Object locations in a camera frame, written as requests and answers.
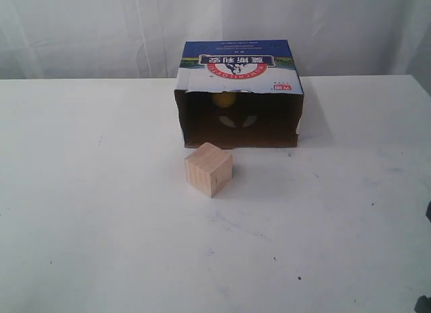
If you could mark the yellow tennis ball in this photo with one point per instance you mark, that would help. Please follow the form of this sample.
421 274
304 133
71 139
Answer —
223 99

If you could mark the dark robot arm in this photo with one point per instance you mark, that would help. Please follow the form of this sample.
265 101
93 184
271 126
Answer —
423 303

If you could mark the light wooden cube block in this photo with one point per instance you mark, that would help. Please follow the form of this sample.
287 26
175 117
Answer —
209 169

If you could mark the blue white cardboard box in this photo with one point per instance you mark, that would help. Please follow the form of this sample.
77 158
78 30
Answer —
269 94

